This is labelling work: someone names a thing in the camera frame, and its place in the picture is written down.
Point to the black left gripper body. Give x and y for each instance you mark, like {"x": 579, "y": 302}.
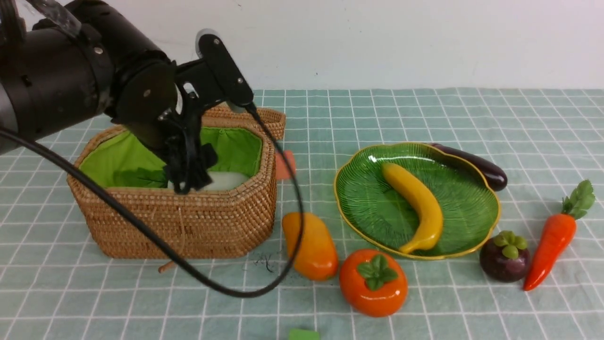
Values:
{"x": 170, "y": 135}

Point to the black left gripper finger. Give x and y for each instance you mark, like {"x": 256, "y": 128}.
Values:
{"x": 177, "y": 169}
{"x": 205, "y": 158}

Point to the white toy radish with leaves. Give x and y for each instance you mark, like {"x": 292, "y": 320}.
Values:
{"x": 226, "y": 181}

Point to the orange yellow toy mango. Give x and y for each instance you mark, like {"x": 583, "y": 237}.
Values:
{"x": 317, "y": 258}

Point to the orange toy persimmon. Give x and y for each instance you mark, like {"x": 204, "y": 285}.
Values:
{"x": 373, "y": 283}

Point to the yellow toy banana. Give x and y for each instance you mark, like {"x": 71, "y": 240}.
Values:
{"x": 424, "y": 203}

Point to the dark purple toy eggplant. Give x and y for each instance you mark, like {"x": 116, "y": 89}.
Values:
{"x": 494, "y": 174}

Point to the purple toy mangosteen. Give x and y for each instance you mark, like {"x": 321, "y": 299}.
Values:
{"x": 505, "y": 257}

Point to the orange toy carrot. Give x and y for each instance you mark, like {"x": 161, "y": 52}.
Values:
{"x": 558, "y": 232}

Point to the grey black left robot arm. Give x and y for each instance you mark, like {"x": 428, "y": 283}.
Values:
{"x": 86, "y": 59}

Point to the woven wicker basket lid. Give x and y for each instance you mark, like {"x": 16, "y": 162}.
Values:
{"x": 273, "y": 119}

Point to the woven wicker basket green lining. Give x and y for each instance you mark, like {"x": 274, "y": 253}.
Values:
{"x": 201, "y": 225}

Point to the orange foam cube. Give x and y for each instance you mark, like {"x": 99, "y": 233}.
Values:
{"x": 285, "y": 165}

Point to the green leaf-shaped glass plate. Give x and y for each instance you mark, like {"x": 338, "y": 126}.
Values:
{"x": 374, "y": 210}

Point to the green foam cube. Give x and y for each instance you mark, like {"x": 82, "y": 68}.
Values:
{"x": 303, "y": 334}

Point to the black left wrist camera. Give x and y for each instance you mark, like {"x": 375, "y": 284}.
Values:
{"x": 213, "y": 78}

